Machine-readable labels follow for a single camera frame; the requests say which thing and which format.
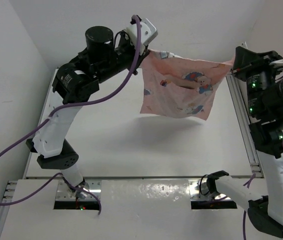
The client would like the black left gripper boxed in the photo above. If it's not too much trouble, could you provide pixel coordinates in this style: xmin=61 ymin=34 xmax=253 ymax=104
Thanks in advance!
xmin=92 ymin=29 xmax=148 ymax=84

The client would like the pink bunny print pillowcase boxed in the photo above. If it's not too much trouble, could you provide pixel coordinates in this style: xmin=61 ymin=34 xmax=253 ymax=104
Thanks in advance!
xmin=140 ymin=50 xmax=234 ymax=121

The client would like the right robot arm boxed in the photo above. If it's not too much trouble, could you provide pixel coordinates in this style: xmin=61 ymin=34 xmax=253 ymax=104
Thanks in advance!
xmin=198 ymin=46 xmax=283 ymax=239

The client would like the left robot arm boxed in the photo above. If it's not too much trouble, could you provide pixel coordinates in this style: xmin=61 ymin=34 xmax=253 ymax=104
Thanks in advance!
xmin=27 ymin=22 xmax=158 ymax=192

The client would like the white front cover panel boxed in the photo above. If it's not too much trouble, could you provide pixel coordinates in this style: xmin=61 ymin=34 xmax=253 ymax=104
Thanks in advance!
xmin=0 ymin=178 xmax=283 ymax=240

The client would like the aluminium frame rail right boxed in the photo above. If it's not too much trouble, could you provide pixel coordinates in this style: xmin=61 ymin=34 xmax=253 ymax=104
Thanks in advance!
xmin=226 ymin=71 xmax=264 ymax=178

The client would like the aluminium frame rail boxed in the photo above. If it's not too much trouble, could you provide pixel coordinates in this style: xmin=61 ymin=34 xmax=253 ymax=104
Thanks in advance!
xmin=226 ymin=71 xmax=264 ymax=178
xmin=0 ymin=181 xmax=19 ymax=240

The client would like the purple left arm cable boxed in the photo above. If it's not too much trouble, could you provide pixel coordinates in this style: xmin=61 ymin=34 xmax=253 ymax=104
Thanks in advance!
xmin=0 ymin=14 xmax=144 ymax=216

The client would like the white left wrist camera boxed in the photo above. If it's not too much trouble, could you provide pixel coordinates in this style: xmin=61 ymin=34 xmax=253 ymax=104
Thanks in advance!
xmin=124 ymin=18 xmax=158 ymax=55

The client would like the aluminium frame rail left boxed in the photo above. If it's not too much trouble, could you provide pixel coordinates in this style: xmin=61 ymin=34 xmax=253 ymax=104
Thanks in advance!
xmin=0 ymin=181 xmax=19 ymax=240

